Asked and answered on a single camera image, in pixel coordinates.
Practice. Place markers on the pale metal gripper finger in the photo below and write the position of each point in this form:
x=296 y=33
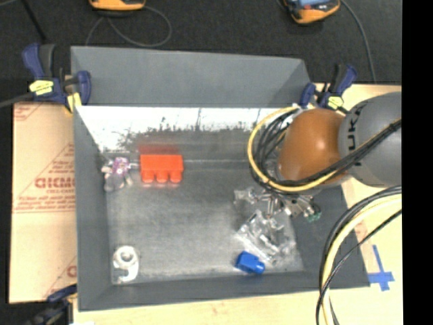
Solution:
x=248 y=195
x=262 y=219

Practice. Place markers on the clear plastic packet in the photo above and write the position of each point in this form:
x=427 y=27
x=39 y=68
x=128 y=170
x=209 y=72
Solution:
x=274 y=244

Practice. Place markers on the blue block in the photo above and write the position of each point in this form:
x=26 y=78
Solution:
x=249 y=262

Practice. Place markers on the grey metal bin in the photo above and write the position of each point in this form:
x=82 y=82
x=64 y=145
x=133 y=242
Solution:
x=189 y=215

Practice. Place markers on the red toy building block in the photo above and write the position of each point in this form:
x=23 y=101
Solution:
x=161 y=166

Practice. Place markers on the purple and grey toy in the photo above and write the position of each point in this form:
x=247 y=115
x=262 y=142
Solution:
x=118 y=169

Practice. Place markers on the brown cardboard board, red print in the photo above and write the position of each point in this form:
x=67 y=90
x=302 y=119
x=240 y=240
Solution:
x=40 y=168

